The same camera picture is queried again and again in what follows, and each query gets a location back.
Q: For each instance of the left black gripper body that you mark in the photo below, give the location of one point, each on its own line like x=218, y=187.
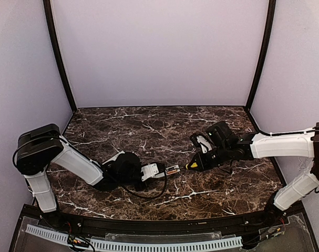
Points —
x=161, y=169

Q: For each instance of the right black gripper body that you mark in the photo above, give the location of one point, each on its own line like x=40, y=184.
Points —
x=204, y=159

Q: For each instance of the yellow handled screwdriver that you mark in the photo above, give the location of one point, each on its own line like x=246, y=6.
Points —
x=191, y=166

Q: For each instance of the white remote control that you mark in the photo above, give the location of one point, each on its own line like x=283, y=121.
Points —
x=164, y=171

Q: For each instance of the white battery cover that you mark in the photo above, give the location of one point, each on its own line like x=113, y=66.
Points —
x=113, y=158

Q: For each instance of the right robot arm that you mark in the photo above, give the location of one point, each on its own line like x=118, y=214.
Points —
x=220, y=145

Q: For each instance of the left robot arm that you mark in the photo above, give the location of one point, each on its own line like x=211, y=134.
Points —
x=39, y=148

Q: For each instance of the orange black battery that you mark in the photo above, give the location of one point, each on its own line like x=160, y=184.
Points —
x=172, y=171

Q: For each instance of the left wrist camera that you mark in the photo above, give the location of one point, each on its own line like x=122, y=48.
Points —
x=153, y=170

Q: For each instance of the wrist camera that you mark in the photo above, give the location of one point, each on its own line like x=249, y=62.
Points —
x=200, y=141
x=153, y=170

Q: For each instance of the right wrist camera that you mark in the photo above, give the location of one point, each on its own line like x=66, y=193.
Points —
x=200, y=141

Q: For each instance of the white slotted cable duct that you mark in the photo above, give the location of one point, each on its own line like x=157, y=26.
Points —
x=120, y=242

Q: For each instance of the black front mounting rail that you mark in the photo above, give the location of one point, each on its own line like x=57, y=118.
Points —
x=244, y=224

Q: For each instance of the right black frame post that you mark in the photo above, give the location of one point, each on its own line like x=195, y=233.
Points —
x=262, y=55

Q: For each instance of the black frame post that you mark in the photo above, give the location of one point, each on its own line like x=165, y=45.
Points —
x=57, y=54
x=262, y=55

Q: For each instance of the left black frame post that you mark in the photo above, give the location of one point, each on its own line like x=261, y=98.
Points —
x=57, y=54

